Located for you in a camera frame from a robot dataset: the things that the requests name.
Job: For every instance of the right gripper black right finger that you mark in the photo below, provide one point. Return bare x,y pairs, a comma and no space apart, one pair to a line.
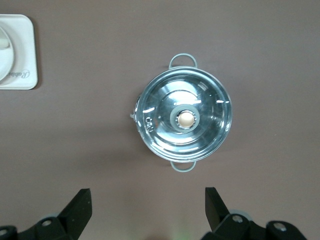
220,215

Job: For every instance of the steel electric cooking pot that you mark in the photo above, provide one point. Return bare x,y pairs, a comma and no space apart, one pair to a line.
182,56

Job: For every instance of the brown table cover cloth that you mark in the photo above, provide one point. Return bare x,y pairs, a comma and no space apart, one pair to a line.
100,125

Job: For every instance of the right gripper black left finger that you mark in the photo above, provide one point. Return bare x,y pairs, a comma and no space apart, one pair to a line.
67,215

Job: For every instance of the glass pot lid with knob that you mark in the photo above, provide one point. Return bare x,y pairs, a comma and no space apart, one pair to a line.
162,117

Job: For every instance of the cream tray with rabbit print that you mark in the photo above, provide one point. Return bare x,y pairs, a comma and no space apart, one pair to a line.
26,50

